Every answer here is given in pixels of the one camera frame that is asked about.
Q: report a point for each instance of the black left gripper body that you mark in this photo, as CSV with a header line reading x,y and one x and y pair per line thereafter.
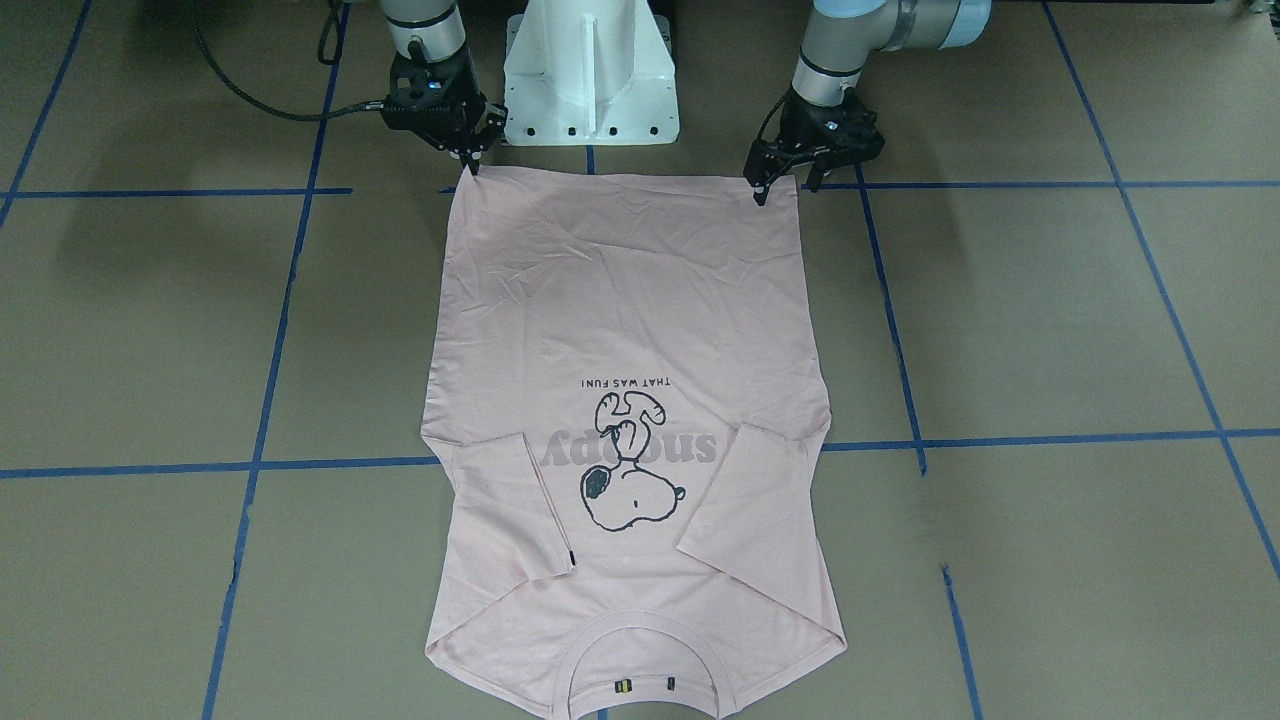
x,y
797,122

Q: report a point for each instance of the pink Snoopy t-shirt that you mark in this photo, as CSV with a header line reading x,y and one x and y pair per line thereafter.
x,y
625,395

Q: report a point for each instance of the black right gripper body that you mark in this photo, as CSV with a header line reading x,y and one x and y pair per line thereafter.
x,y
470,108

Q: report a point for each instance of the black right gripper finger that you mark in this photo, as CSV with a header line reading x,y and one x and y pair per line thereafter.
x,y
471,155

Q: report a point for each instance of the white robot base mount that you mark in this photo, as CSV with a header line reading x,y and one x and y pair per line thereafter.
x,y
581,73

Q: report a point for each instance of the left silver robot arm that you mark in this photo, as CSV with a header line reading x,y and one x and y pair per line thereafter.
x,y
840,37

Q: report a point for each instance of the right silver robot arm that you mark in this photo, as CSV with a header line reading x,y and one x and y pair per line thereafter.
x,y
425,30

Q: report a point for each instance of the brown paper table cover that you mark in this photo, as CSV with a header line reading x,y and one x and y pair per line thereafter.
x,y
1047,318

